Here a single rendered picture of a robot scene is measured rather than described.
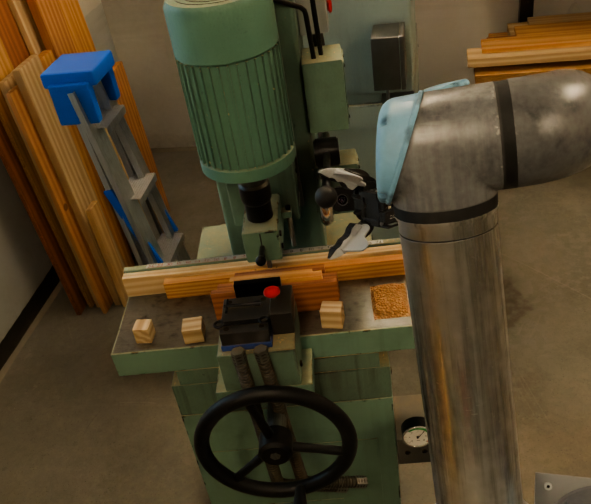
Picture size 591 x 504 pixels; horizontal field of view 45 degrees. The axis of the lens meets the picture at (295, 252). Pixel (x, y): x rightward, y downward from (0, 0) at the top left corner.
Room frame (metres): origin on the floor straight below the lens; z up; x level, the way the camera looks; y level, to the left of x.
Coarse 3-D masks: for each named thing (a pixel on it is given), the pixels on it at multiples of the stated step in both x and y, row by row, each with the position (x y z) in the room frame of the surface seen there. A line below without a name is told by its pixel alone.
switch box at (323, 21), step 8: (296, 0) 1.42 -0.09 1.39; (304, 0) 1.42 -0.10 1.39; (320, 0) 1.42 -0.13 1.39; (320, 8) 1.42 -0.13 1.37; (320, 16) 1.42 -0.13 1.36; (304, 24) 1.42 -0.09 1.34; (312, 24) 1.42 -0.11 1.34; (320, 24) 1.42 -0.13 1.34; (328, 24) 1.42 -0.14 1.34; (304, 32) 1.42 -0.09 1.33; (312, 32) 1.42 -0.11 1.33; (320, 32) 1.42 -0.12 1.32
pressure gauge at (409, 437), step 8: (416, 416) 0.94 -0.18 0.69; (408, 424) 0.92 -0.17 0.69; (416, 424) 0.92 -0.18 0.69; (424, 424) 0.92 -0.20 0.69; (408, 432) 0.91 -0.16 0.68; (416, 432) 0.91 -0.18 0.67; (424, 432) 0.91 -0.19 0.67; (408, 440) 0.91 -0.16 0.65; (416, 440) 0.91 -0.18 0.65; (424, 440) 0.91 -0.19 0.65
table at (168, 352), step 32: (352, 288) 1.11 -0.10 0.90; (128, 320) 1.13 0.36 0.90; (160, 320) 1.11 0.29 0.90; (320, 320) 1.03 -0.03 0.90; (352, 320) 1.02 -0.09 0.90; (384, 320) 1.00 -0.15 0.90; (128, 352) 1.03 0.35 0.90; (160, 352) 1.02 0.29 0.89; (192, 352) 1.02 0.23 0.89; (320, 352) 0.99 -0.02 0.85; (352, 352) 0.99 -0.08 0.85
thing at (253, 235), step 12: (276, 204) 1.20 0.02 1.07; (276, 216) 1.16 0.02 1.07; (252, 228) 1.13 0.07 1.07; (264, 228) 1.13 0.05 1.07; (276, 228) 1.12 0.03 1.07; (252, 240) 1.12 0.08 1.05; (264, 240) 1.11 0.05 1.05; (276, 240) 1.11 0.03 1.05; (252, 252) 1.12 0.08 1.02; (264, 252) 1.11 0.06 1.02; (276, 252) 1.11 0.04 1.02
